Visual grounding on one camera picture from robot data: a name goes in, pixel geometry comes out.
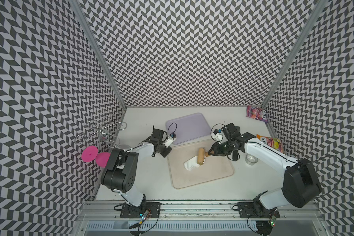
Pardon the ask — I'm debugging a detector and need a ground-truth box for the wooden dough roller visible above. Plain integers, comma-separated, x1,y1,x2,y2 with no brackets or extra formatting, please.
197,148,210,165

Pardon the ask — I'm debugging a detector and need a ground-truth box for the beige plastic tray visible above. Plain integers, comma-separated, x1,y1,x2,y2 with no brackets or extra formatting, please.
167,140,235,189

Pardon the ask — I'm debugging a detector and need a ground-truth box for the white dough ball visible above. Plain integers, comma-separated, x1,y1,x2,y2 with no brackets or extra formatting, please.
183,156,201,171

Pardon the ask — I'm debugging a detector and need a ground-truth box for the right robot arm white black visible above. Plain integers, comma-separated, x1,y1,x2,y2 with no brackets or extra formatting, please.
205,123,322,217

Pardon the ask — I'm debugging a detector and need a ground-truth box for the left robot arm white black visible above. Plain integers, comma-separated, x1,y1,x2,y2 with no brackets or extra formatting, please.
100,128,177,210

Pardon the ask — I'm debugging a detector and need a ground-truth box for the purple plastic tray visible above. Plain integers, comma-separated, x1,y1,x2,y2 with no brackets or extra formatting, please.
166,113,211,145

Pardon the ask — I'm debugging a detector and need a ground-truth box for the pink snack bag far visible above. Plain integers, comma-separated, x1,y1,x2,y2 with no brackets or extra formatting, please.
246,105,268,123

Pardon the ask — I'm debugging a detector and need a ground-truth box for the orange yellow snack bag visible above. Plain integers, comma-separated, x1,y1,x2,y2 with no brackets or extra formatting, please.
256,134,284,153

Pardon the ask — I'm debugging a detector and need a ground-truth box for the pink plastic wine glass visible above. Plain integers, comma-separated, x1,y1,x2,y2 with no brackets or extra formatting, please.
81,146,110,168

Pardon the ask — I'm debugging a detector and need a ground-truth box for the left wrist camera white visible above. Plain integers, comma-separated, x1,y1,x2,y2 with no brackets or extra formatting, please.
163,133,177,148

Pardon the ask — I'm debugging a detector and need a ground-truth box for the metal wire glass rack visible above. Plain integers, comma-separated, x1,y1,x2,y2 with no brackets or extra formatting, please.
74,116,128,148

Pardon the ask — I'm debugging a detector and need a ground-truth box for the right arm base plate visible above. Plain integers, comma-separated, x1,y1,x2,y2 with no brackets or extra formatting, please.
234,202,280,219

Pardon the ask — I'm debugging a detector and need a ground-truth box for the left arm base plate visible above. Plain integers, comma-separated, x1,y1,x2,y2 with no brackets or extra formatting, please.
120,202,161,219

